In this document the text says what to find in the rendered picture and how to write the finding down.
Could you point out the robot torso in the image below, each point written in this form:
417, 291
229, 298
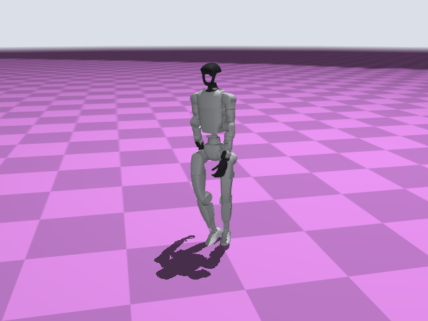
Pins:
211, 111

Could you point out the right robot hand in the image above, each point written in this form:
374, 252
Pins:
200, 146

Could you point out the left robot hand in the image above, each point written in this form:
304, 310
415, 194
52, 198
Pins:
222, 166

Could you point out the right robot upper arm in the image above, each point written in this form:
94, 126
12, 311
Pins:
195, 119

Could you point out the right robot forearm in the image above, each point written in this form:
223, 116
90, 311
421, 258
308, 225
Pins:
197, 134

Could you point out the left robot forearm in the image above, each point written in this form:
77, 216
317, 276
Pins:
228, 140

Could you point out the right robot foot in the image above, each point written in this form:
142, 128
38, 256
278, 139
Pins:
212, 238

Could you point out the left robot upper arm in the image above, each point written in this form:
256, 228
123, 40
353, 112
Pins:
229, 100

